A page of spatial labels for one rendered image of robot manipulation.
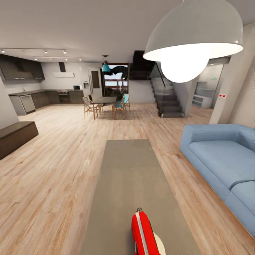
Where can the radio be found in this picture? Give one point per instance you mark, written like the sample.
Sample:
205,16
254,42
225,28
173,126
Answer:
144,240

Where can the room light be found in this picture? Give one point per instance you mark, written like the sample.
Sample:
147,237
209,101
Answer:
195,22
106,67

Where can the fixed window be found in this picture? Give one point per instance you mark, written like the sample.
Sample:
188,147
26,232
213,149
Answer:
116,81

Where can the microwave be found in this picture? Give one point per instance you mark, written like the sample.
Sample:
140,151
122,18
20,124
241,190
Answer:
78,87

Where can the fridge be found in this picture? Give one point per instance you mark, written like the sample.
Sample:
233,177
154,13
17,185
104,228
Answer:
92,81

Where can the coffee table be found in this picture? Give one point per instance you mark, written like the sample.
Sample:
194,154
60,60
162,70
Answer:
131,178

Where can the oven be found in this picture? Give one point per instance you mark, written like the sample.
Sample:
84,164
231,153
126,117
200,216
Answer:
63,96

